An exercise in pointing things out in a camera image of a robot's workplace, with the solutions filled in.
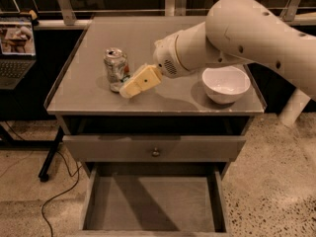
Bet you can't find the white ceramic bowl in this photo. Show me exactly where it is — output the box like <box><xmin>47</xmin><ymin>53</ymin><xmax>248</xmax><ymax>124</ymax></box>
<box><xmin>201</xmin><ymin>66</ymin><xmax>251</xmax><ymax>105</ymax></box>

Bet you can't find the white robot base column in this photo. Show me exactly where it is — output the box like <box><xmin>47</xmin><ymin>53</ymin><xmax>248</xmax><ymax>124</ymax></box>
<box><xmin>278</xmin><ymin>89</ymin><xmax>311</xmax><ymax>126</ymax></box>

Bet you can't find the grey drawer cabinet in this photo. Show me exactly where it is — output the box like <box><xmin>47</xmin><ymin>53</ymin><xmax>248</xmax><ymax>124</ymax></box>
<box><xmin>43</xmin><ymin>15</ymin><xmax>268</xmax><ymax>237</ymax></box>

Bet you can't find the black table leg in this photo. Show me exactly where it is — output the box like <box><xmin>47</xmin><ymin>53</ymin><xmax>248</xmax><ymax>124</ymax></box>
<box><xmin>39</xmin><ymin>127</ymin><xmax>63</xmax><ymax>183</ymax></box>

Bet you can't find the brass drawer knob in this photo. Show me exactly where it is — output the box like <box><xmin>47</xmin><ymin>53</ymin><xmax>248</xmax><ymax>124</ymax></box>
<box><xmin>151</xmin><ymin>147</ymin><xmax>160</xmax><ymax>157</ymax></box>

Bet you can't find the silver crushed 7up can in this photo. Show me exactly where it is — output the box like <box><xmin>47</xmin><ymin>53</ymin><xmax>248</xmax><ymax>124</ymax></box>
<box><xmin>104</xmin><ymin>47</ymin><xmax>130</xmax><ymax>92</ymax></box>

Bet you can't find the black cable on floor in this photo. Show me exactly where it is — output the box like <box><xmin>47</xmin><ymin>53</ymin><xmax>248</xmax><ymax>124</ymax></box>
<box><xmin>3</xmin><ymin>120</ymin><xmax>82</xmax><ymax>237</ymax></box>

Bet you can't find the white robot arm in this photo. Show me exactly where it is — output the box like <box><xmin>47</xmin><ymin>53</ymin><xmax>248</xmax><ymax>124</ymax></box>
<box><xmin>119</xmin><ymin>0</ymin><xmax>316</xmax><ymax>98</ymax></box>

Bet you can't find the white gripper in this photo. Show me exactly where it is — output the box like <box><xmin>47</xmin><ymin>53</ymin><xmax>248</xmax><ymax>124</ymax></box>
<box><xmin>119</xmin><ymin>34</ymin><xmax>188</xmax><ymax>99</ymax></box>

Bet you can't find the open grey middle drawer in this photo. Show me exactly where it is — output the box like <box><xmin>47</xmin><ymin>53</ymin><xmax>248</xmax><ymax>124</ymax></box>
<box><xmin>77</xmin><ymin>163</ymin><xmax>232</xmax><ymax>237</ymax></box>

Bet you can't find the black laptop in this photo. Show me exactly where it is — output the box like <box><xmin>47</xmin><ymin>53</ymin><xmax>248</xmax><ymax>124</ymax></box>
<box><xmin>0</xmin><ymin>14</ymin><xmax>37</xmax><ymax>90</ymax></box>

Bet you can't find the closed grey top drawer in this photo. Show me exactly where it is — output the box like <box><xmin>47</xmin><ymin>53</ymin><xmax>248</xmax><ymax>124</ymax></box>
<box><xmin>63</xmin><ymin>134</ymin><xmax>246</xmax><ymax>163</ymax></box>

